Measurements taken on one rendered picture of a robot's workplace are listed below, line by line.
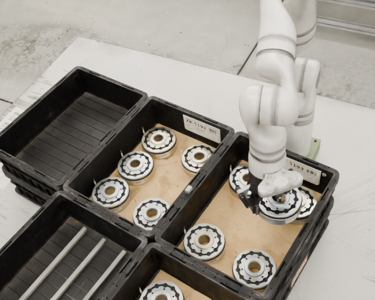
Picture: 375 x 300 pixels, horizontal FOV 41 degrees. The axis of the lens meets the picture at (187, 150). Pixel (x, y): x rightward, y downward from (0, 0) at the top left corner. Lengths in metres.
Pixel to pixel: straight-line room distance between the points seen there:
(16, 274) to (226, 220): 0.55
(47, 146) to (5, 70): 1.83
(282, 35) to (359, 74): 2.10
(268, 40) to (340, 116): 0.87
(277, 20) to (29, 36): 2.82
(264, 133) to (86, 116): 0.84
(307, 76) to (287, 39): 0.43
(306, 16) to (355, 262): 0.67
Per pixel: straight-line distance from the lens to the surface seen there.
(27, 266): 1.37
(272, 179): 0.98
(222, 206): 1.34
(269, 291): 1.12
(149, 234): 1.20
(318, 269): 1.41
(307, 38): 1.20
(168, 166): 1.44
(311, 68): 1.35
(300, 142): 1.50
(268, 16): 0.95
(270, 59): 0.90
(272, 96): 0.87
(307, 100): 1.38
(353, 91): 2.89
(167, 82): 1.89
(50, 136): 1.63
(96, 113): 1.65
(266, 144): 0.93
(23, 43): 3.58
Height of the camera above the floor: 1.94
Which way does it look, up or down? 49 degrees down
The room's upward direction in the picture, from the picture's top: 9 degrees counter-clockwise
